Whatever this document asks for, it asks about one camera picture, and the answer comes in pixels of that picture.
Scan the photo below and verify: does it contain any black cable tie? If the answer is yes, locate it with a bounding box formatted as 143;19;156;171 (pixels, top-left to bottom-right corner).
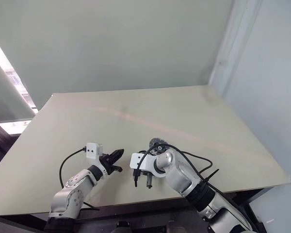
201;168;220;183
83;200;100;211

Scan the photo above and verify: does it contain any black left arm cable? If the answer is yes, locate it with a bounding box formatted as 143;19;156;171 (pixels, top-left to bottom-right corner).
59;147;88;189

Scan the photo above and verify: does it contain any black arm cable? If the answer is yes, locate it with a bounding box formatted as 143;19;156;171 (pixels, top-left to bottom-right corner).
59;147;88;189
135;143;214;185

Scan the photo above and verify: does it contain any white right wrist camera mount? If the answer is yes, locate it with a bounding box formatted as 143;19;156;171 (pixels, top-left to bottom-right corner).
129;152;161;175

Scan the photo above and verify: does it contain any dark side cabinet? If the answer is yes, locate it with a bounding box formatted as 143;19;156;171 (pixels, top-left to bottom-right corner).
0;113;19;174

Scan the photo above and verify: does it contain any dark rounded shape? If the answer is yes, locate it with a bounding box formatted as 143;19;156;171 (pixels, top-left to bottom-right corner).
115;220;132;233

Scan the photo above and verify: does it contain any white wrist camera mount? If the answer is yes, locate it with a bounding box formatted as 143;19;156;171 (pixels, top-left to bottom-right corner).
86;142;109;176
129;152;161;175

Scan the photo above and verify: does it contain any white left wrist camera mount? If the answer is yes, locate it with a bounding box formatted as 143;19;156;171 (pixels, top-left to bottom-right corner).
86;142;109;176

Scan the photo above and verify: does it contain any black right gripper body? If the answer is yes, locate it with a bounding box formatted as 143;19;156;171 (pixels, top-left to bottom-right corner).
132;168;156;179

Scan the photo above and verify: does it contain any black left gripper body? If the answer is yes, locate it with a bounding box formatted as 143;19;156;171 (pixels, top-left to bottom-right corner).
98;152;115;176

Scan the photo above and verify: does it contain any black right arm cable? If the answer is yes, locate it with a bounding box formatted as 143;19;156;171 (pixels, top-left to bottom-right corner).
135;143;214;185

